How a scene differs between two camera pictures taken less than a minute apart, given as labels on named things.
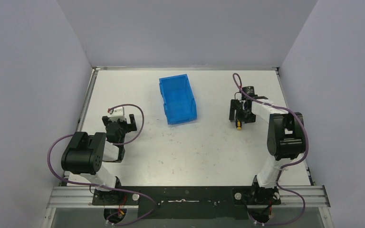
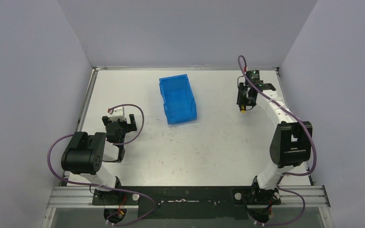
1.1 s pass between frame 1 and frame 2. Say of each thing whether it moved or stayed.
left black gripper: stayed
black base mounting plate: stayed
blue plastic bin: stayed
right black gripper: moved
